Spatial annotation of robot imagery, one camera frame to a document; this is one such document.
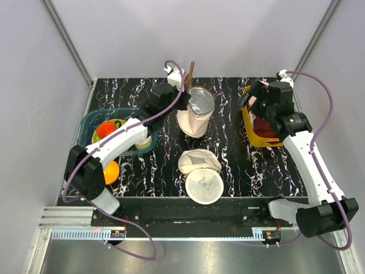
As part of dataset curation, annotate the cream laundry bag brown trim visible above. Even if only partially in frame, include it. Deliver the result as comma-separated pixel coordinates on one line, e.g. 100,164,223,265
176,61,215,138

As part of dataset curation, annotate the dark maroon bra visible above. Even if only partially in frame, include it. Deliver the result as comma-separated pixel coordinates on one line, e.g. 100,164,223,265
253,117,277,138

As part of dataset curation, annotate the pale pink bra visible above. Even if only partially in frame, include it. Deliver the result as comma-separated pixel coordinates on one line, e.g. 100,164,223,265
246,80,269,120

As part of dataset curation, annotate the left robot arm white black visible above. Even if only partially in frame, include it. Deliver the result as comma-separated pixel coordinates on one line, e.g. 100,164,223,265
63,82,190,226

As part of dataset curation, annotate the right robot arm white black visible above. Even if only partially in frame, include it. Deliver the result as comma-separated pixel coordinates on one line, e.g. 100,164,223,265
240,80,359,237

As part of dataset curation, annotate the white mesh laundry bag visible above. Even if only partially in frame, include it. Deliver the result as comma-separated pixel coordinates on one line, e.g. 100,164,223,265
178,148,224,205

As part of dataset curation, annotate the yellow plastic bin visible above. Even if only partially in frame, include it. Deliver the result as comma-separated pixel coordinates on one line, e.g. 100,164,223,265
241,84,285,148

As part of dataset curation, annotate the cream paper cup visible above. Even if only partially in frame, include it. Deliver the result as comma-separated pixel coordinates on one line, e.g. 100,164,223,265
135,136,152,151

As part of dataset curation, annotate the orange translucent cup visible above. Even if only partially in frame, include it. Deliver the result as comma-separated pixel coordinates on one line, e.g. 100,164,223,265
96,122,116,139

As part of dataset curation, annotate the teal transparent plastic container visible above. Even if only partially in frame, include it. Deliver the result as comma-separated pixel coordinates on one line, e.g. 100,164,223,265
76,107,159,156

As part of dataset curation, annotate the yellow-green plate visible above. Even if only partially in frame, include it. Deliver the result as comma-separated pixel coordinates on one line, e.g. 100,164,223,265
91,119,126,144

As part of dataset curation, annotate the orange bowl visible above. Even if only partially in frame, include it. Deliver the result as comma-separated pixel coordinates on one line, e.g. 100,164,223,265
103,161,120,185

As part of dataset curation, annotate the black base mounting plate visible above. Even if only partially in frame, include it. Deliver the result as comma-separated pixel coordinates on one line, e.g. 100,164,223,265
90,196,294,238

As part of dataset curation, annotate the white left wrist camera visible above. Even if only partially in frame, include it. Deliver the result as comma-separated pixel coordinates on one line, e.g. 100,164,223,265
164,66,185,90

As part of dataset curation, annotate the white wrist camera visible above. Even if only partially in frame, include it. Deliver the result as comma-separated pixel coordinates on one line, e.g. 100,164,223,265
276,69,294,88
164,66,185,90

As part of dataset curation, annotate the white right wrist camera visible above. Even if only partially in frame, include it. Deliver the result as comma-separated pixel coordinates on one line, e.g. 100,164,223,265
276,69,294,88

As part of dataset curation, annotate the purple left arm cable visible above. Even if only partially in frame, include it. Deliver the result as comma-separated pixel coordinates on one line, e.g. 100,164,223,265
62,59,186,260

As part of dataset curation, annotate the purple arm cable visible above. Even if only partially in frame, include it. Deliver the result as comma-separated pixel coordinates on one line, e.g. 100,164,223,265
236,70,352,251
62,59,186,260

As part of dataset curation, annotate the aluminium frame post right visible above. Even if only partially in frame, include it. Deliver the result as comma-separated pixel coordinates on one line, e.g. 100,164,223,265
295,0,343,71

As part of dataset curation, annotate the aluminium frame post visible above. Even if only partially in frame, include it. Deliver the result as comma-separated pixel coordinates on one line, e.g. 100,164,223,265
41,0,94,87
295,0,343,71

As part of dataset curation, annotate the aluminium frame post left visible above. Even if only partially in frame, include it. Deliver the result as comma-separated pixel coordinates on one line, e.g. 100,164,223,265
41,0,94,87

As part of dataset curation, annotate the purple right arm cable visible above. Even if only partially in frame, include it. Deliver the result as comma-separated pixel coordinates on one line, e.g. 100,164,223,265
236,70,352,251

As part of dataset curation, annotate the aluminium front rail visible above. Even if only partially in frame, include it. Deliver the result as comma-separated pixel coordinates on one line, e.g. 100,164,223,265
38,205,348,240

